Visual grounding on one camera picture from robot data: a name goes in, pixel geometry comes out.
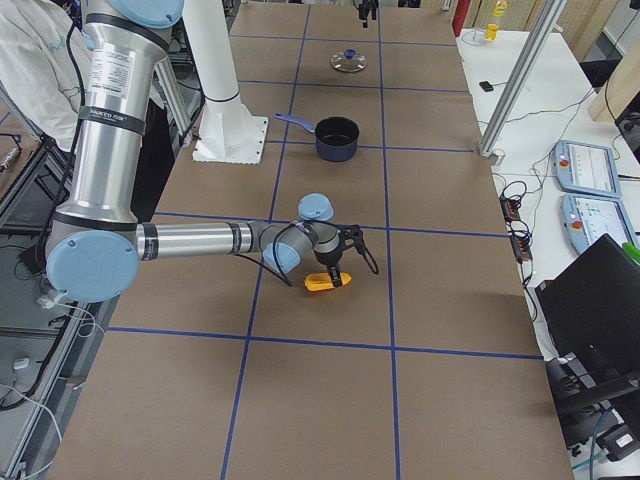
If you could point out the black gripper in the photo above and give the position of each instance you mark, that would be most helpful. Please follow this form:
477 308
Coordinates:
331 264
364 6

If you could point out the yellow toy corn cob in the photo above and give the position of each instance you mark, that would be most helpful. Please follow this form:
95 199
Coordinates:
318 282

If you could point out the glass pot lid blue knob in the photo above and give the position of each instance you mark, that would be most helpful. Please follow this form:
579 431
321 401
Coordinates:
348 61

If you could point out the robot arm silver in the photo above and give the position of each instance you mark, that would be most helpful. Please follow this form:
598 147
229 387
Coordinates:
104 230

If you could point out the dark blue saucepan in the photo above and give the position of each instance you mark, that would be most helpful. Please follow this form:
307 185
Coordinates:
336 137

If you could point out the yellow bottle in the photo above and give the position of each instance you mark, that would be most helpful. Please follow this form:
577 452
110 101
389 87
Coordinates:
491 32

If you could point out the small black square pad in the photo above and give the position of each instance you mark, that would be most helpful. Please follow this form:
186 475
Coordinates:
486 86

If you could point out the near teach pendant tablet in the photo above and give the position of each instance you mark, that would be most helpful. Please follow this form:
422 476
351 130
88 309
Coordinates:
588 217

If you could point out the teach pendant tablet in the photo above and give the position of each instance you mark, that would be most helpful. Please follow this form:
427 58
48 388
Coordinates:
588 217
586 168

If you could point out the black laptop computer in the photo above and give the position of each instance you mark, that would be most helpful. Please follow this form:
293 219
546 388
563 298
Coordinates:
592 307

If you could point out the far teach pendant tablet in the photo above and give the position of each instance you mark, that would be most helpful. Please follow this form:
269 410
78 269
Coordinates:
586 168

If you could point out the white pedestal column base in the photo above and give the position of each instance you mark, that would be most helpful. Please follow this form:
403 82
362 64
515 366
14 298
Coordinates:
228 132

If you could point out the aluminium frame post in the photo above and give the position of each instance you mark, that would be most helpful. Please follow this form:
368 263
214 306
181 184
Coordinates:
524 64

